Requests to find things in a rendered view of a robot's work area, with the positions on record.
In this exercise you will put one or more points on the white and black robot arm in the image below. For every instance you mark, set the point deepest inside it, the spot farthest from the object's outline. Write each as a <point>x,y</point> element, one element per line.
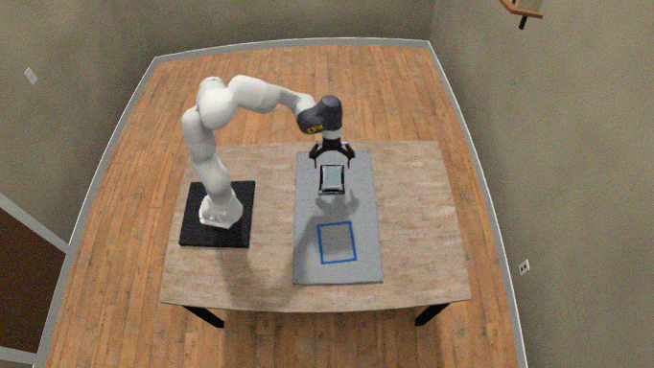
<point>216,108</point>

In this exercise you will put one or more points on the blue tape outline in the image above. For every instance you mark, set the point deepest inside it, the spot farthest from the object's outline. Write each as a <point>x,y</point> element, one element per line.
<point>320,244</point>

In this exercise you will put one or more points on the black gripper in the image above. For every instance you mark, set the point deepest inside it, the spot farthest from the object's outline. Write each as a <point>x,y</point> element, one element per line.
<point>332,144</point>

